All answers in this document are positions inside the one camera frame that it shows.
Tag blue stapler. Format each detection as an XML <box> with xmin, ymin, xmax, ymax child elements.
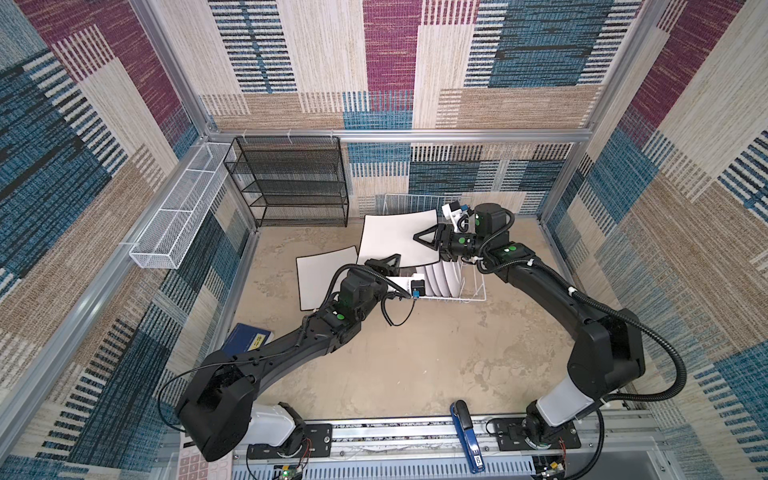
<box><xmin>450</xmin><ymin>400</ymin><xmax>485</xmax><ymax>474</ymax></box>

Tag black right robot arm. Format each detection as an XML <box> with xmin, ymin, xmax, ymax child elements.
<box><xmin>413</xmin><ymin>203</ymin><xmax>645</xmax><ymax>448</ymax></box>

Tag white square plate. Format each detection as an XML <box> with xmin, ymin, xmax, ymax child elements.
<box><xmin>358</xmin><ymin>210</ymin><xmax>439</xmax><ymax>268</ymax></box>
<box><xmin>296</xmin><ymin>246</ymin><xmax>358</xmax><ymax>311</ymax></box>

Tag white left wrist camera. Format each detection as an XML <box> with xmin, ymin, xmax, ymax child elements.
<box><xmin>389</xmin><ymin>273</ymin><xmax>427</xmax><ymax>298</ymax></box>

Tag white wire dish rack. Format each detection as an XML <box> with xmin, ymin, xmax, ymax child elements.
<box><xmin>375</xmin><ymin>193</ymin><xmax>488</xmax><ymax>304</ymax></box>

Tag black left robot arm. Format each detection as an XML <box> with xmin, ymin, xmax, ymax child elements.
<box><xmin>175</xmin><ymin>261</ymin><xmax>412</xmax><ymax>462</ymax></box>

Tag blue book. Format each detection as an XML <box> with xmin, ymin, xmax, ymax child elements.
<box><xmin>221</xmin><ymin>323</ymin><xmax>273</xmax><ymax>356</ymax></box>

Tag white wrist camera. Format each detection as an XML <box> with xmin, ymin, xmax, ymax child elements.
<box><xmin>389</xmin><ymin>273</ymin><xmax>427</xmax><ymax>298</ymax></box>
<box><xmin>441</xmin><ymin>201</ymin><xmax>470</xmax><ymax>229</ymax></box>

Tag white round plate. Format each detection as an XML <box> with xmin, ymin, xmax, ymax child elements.
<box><xmin>426</xmin><ymin>263</ymin><xmax>443</xmax><ymax>297</ymax></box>
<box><xmin>437</xmin><ymin>261</ymin><xmax>453</xmax><ymax>298</ymax></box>
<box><xmin>417</xmin><ymin>265</ymin><xmax>435</xmax><ymax>297</ymax></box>
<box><xmin>443</xmin><ymin>261</ymin><xmax>463</xmax><ymax>298</ymax></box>

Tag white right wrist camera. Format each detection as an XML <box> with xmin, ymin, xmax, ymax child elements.
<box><xmin>441</xmin><ymin>201</ymin><xmax>470</xmax><ymax>229</ymax></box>

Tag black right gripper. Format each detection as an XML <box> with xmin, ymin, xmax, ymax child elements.
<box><xmin>412</xmin><ymin>223</ymin><xmax>487</xmax><ymax>261</ymax></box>

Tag aluminium mounting rail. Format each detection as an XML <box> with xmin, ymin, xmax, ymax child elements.
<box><xmin>161</xmin><ymin>413</ymin><xmax>667</xmax><ymax>480</ymax></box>

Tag pink calculator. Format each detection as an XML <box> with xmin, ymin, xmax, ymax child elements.
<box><xmin>176</xmin><ymin>433</ymin><xmax>233</xmax><ymax>480</ymax></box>

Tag white mesh wall basket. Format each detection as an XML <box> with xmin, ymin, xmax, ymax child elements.
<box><xmin>130</xmin><ymin>143</ymin><xmax>230</xmax><ymax>270</ymax></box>

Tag black corrugated right cable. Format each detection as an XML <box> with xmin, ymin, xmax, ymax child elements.
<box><xmin>477</xmin><ymin>207</ymin><xmax>689</xmax><ymax>403</ymax></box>

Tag black mesh shelf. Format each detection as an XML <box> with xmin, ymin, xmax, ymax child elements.
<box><xmin>224</xmin><ymin>136</ymin><xmax>350</xmax><ymax>227</ymax></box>

